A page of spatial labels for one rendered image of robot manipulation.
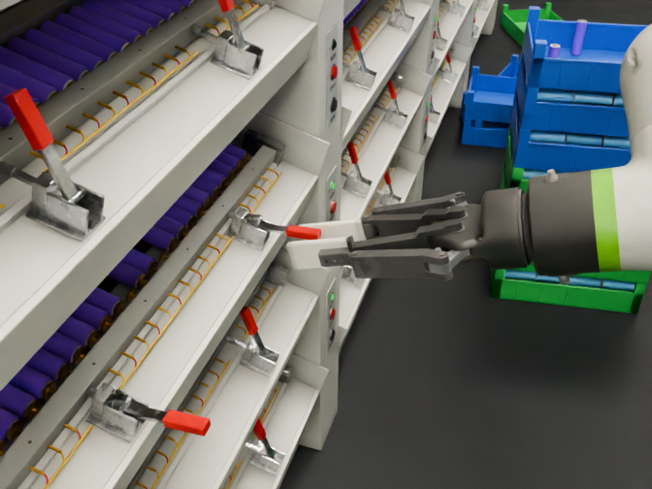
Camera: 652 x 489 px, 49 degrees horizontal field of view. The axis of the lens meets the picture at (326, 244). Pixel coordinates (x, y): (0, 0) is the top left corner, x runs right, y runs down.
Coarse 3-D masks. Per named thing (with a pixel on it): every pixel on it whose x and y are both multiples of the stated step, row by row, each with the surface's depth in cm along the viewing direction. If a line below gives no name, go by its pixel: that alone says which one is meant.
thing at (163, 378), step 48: (240, 144) 91; (288, 144) 89; (288, 192) 86; (192, 288) 70; (240, 288) 72; (192, 336) 66; (144, 384) 61; (192, 384) 67; (96, 432) 56; (144, 432) 58; (96, 480) 54
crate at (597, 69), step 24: (528, 24) 136; (552, 24) 138; (600, 24) 137; (624, 24) 136; (528, 48) 131; (600, 48) 139; (624, 48) 138; (528, 72) 127; (552, 72) 124; (576, 72) 123; (600, 72) 122
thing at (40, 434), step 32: (256, 160) 85; (224, 192) 79; (192, 256) 70; (160, 288) 66; (128, 320) 62; (96, 352) 59; (64, 384) 56; (96, 384) 58; (64, 416) 54; (32, 448) 51; (0, 480) 49
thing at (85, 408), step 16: (256, 192) 84; (224, 224) 78; (208, 256) 74; (192, 272) 71; (176, 288) 69; (144, 336) 64; (128, 352) 62; (112, 368) 60; (80, 416) 56; (64, 432) 55; (48, 464) 53; (32, 480) 52
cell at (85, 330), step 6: (72, 318) 61; (66, 324) 61; (72, 324) 61; (78, 324) 61; (84, 324) 61; (60, 330) 61; (66, 330) 61; (72, 330) 61; (78, 330) 61; (84, 330) 61; (90, 330) 61; (66, 336) 61; (72, 336) 61; (78, 336) 61; (84, 336) 61; (84, 342) 61
